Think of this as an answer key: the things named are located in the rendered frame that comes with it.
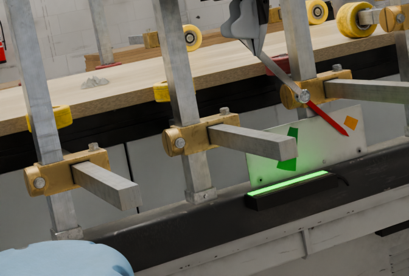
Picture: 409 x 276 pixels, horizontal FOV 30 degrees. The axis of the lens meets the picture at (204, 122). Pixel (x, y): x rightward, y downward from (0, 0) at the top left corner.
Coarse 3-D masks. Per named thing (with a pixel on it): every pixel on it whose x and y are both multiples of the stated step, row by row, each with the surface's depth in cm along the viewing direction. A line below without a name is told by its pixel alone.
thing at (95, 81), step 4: (88, 80) 172; (92, 80) 173; (96, 80) 174; (100, 80) 174; (104, 80) 172; (108, 80) 174; (84, 84) 175; (88, 84) 171; (92, 84) 172; (96, 84) 172; (104, 84) 171
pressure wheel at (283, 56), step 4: (272, 56) 161; (276, 56) 160; (280, 56) 157; (284, 56) 157; (276, 60) 154; (280, 60) 154; (284, 60) 154; (288, 60) 154; (276, 64) 154; (280, 64) 154; (284, 64) 154; (288, 64) 154; (284, 68) 154; (288, 68) 154; (268, 72) 157; (272, 72) 156; (288, 72) 154
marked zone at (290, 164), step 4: (292, 128) 141; (296, 128) 142; (288, 132) 141; (292, 132) 141; (296, 132) 142; (292, 136) 141; (296, 136) 142; (296, 140) 142; (288, 160) 141; (292, 160) 142; (280, 164) 141; (284, 164) 141; (288, 164) 141; (292, 164) 142; (280, 168) 141; (284, 168) 141; (288, 168) 142; (292, 168) 142
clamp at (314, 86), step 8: (328, 72) 148; (336, 72) 146; (344, 72) 145; (296, 80) 144; (304, 80) 142; (312, 80) 142; (320, 80) 143; (288, 88) 141; (304, 88) 142; (312, 88) 142; (320, 88) 143; (280, 96) 145; (288, 96) 142; (312, 96) 142; (320, 96) 143; (288, 104) 143; (296, 104) 142; (304, 104) 142
